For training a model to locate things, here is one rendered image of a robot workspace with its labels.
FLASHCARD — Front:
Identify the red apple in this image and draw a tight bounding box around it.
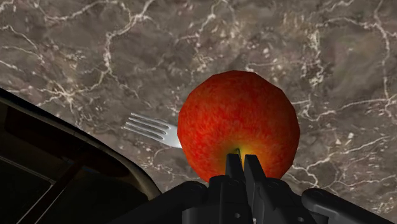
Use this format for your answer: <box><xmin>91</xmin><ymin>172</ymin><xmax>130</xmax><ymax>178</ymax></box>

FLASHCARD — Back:
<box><xmin>177</xmin><ymin>70</ymin><xmax>301</xmax><ymax>183</ymax></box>

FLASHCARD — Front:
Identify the silver fork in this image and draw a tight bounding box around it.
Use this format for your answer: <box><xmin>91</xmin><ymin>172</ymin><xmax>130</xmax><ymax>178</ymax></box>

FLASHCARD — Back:
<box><xmin>123</xmin><ymin>112</ymin><xmax>183</xmax><ymax>149</ymax></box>

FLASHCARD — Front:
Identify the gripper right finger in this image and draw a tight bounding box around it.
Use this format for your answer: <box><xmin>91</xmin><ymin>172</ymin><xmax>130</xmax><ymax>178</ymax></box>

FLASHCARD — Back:
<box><xmin>243</xmin><ymin>154</ymin><xmax>395</xmax><ymax>224</ymax></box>

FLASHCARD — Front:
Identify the dark kitchen sink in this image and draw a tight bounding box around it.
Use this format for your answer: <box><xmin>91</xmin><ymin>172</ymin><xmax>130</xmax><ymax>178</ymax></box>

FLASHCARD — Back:
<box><xmin>0</xmin><ymin>87</ymin><xmax>162</xmax><ymax>224</ymax></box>

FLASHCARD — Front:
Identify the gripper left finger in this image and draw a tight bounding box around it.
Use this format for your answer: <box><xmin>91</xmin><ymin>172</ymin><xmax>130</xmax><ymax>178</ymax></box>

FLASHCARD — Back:
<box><xmin>109</xmin><ymin>153</ymin><xmax>251</xmax><ymax>224</ymax></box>

